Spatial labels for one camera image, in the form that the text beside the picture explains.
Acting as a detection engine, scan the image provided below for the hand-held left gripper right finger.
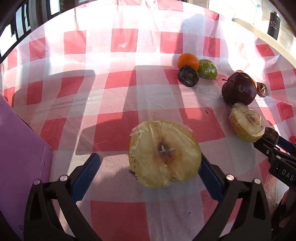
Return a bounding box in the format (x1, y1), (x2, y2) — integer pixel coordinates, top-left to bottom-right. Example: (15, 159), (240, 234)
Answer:
(193, 154), (272, 241)

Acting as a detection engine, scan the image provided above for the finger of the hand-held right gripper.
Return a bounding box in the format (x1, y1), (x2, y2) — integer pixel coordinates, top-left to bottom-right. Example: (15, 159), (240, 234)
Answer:
(253, 138), (281, 164)
(276, 135), (296, 155)

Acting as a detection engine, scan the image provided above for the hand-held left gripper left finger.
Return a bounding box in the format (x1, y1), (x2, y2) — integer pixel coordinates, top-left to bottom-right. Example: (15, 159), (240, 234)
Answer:
(23, 153), (101, 241)

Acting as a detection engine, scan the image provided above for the dark round passion fruit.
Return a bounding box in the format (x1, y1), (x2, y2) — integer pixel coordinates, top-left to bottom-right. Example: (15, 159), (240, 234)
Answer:
(262, 127), (279, 146)

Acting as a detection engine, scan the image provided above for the large plastic-wrapped apple half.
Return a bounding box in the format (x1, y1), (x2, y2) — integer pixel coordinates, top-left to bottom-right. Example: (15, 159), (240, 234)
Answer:
(129, 120), (202, 188)

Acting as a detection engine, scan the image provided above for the person's right hand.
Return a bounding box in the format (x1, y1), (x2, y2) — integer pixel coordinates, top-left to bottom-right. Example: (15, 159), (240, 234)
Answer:
(279, 189), (296, 229)

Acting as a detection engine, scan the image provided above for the small plastic-wrapped apple half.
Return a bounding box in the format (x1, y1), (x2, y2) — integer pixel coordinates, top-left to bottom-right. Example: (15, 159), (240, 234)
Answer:
(229, 102), (265, 143)

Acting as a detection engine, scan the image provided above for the small dark passion fruit half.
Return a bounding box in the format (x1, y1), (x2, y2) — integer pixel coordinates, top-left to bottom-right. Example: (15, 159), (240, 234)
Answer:
(256, 82), (268, 98)

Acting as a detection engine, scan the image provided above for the dark red apple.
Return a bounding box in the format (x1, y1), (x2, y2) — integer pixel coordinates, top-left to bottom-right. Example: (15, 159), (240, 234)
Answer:
(221, 71), (258, 106)

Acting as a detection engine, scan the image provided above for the purple board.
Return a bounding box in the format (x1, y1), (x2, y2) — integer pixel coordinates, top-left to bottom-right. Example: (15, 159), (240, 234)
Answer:
(0, 92), (54, 241)

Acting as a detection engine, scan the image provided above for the red white checkered tablecloth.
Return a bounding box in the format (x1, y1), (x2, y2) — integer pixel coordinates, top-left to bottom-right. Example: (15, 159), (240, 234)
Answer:
(0, 0), (296, 241)

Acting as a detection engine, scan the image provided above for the plastic-wrapped green lime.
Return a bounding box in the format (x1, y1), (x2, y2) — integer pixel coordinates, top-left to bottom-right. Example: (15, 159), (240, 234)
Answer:
(197, 59), (218, 80)

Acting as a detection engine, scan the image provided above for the large dark passion fruit half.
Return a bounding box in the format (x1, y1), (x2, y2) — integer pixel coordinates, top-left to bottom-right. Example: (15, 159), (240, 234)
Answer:
(178, 65), (200, 88)

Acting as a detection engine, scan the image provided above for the white edge strip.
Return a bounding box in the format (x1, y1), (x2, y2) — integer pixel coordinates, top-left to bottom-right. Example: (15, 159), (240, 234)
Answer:
(232, 18), (296, 69)

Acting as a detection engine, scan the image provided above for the orange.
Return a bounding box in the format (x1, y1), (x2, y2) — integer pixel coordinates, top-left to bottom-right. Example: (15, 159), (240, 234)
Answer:
(177, 53), (200, 70)

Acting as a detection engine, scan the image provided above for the black pouch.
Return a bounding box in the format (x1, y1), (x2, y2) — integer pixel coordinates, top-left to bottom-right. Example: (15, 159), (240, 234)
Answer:
(268, 11), (281, 39)

